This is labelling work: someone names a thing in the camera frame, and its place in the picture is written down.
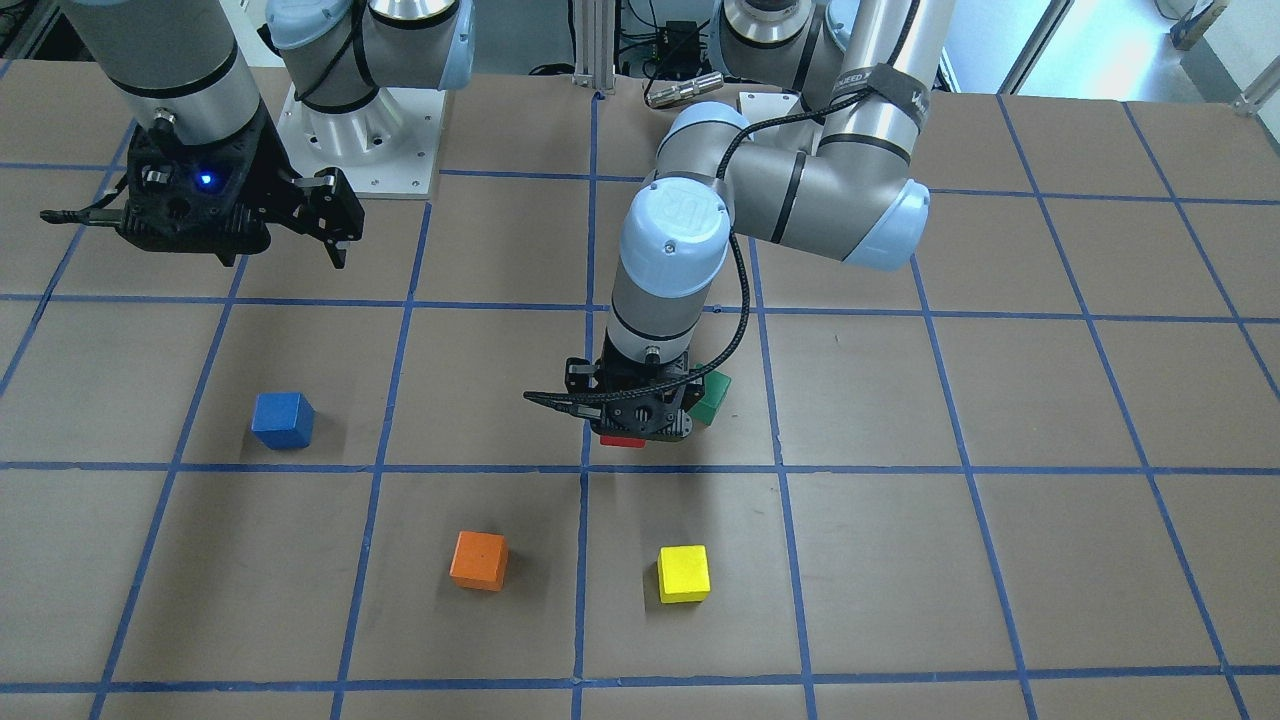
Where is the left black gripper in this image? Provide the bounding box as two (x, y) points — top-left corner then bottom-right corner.
(524, 355), (712, 442)

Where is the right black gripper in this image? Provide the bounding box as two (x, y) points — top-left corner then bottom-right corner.
(40, 105), (365, 270)

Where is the red wooden block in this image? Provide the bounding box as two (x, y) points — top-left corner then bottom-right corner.
(598, 436), (646, 448)

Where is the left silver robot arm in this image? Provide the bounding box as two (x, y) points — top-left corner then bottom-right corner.
(525, 1), (955, 442)

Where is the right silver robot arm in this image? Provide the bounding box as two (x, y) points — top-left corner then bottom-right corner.
(40, 1), (475, 269)

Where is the green wooden block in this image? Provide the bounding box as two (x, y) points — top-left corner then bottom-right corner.
(687, 370), (732, 427)

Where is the yellow wooden block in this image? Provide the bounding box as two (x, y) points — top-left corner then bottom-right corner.
(657, 544), (710, 603)

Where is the blue wooden block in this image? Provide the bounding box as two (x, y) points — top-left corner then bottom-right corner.
(250, 392), (316, 450)

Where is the orange wooden block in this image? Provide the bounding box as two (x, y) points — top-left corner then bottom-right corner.
(449, 530), (509, 592)

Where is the brown paper table mat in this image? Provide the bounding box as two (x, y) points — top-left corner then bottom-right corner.
(3, 61), (1277, 719)

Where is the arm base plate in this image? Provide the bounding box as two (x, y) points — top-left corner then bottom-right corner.
(276, 88), (451, 200)

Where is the aluminium frame post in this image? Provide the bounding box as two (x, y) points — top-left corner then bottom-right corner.
(570, 0), (617, 97)

